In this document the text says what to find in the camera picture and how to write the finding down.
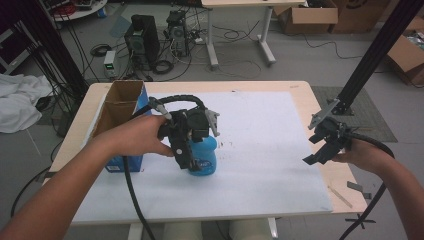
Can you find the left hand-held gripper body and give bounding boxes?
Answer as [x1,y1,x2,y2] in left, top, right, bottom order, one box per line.
[157,108,211,143]

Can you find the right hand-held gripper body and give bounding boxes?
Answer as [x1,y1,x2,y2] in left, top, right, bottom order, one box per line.
[308,116,354,153]

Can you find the blue plastic bottle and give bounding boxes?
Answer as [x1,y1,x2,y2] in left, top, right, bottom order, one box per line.
[186,134,219,177]

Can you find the blue cardboard box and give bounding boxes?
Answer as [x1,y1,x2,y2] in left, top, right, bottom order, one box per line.
[87,79,152,174]

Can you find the person's right hand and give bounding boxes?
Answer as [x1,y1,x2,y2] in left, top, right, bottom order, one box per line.
[331,138,395,175]

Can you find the person's left hand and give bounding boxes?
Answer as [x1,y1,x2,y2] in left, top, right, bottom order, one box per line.
[109,114,175,158]

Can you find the grey floor mat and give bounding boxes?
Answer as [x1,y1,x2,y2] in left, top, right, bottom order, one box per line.
[311,85,399,144]

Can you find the small grey flat piece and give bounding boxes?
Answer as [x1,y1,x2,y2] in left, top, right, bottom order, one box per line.
[346,180,365,193]

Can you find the thin wooden stick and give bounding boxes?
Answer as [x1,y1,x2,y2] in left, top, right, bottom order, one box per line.
[327,184,354,210]

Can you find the white table mat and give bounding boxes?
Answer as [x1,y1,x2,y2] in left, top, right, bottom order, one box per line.
[71,91,335,225]

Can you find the black metal stand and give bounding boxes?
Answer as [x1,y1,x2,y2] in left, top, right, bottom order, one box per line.
[332,0,424,116]

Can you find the white table leg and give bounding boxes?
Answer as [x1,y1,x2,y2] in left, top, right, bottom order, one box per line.
[127,222,145,240]
[267,217,280,240]

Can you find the small black computer tower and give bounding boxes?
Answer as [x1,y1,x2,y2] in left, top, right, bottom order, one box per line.
[165,9,190,58]

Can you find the open cardboard box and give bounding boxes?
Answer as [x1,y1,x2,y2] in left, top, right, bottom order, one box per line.
[272,0,340,35]

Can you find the large black computer tower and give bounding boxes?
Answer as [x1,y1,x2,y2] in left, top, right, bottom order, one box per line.
[123,13,161,69]

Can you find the cardboard box with contents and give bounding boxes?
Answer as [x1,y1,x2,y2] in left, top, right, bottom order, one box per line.
[385,15,424,87]

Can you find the tall cardboard box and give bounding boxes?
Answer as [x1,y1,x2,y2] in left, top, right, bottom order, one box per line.
[329,0,392,35]

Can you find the white power supply unit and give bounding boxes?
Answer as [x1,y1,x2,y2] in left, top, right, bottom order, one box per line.
[102,49,117,80]

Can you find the white background desk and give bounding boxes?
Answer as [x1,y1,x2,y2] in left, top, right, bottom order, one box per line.
[200,0,308,71]

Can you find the round white table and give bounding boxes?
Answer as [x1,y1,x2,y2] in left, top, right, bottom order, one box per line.
[40,0,109,23]

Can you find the white cloth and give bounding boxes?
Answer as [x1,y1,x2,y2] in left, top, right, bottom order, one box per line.
[0,72,55,135]

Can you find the grey cable plug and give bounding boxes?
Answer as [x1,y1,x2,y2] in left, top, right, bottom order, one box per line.
[147,96,173,121]

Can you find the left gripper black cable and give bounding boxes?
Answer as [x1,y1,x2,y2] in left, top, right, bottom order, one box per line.
[122,94,207,240]

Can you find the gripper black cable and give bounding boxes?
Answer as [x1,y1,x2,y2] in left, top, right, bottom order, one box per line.
[339,131,396,240]
[122,94,207,240]

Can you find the coiled black floor cable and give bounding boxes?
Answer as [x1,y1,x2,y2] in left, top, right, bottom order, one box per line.
[150,58,175,76]
[89,43,113,58]

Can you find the long black floor cable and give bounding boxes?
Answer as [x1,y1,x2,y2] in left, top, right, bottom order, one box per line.
[300,31,365,62]

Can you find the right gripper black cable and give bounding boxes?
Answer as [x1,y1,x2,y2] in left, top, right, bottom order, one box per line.
[339,131,396,240]

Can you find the black stand with cables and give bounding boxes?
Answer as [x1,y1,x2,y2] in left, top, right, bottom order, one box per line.
[19,0,90,101]

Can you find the black floor cable loop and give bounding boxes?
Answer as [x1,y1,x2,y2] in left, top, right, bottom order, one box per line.
[9,165,52,218]

